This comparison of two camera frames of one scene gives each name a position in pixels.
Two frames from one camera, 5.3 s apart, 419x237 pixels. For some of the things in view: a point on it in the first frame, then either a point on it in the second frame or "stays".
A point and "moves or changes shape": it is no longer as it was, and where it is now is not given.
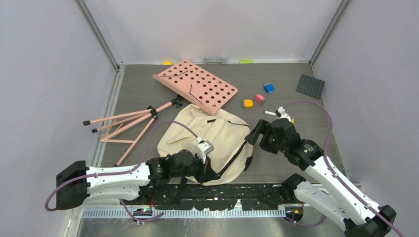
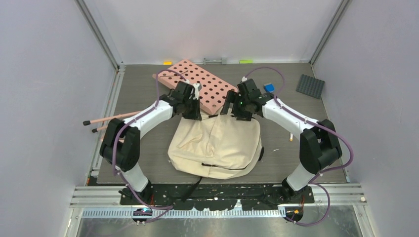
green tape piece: [245, 61] stays
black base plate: [257, 196] stays
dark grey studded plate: [311, 86] stays
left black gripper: [206, 173] → [196, 115]
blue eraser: [269, 88] stays
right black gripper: [260, 127] → [233, 97]
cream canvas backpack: [230, 137] moves or changes shape
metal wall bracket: [223, 61] stays
